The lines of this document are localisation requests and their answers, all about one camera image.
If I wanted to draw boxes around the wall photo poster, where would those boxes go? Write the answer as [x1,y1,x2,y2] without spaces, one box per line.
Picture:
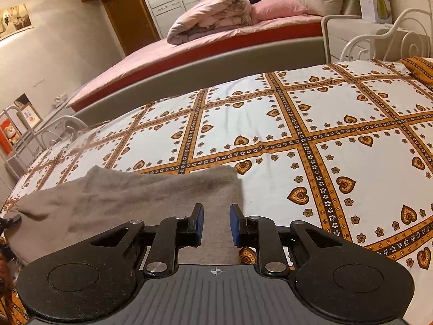
[0,3,35,41]

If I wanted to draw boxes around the white nightstand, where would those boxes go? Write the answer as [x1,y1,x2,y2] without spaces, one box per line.
[321,15,407,64]

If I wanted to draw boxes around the wooden door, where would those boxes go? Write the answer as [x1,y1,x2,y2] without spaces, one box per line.
[101,0,162,57]

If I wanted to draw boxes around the folded pink quilt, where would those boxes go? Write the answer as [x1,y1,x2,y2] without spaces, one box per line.
[166,0,254,46]

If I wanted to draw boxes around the grey pants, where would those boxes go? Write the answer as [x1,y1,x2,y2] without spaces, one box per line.
[7,164,246,267]

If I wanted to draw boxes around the pink pillow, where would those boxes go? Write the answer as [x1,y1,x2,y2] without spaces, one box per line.
[250,0,309,21]

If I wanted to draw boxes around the white metal bed frame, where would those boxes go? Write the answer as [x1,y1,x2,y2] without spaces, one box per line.
[0,8,433,181]

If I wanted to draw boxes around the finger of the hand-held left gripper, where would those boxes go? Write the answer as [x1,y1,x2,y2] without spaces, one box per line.
[0,241,14,264]
[0,214,22,232]

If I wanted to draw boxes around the heart patterned bed sheet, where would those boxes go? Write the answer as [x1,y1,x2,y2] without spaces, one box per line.
[0,57,433,325]

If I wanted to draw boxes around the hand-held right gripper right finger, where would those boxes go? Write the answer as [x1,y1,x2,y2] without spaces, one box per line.
[229,203,353,277]

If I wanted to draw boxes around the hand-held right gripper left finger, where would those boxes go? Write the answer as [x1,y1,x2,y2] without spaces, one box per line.
[89,203,204,278]

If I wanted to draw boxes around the bed with pink sheet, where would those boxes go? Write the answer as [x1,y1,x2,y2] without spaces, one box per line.
[67,14,327,123]

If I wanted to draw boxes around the orange patterned pillow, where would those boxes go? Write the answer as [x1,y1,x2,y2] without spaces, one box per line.
[401,56,433,93]

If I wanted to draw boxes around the orange bear picture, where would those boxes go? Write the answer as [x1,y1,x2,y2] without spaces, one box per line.
[0,118,21,152]

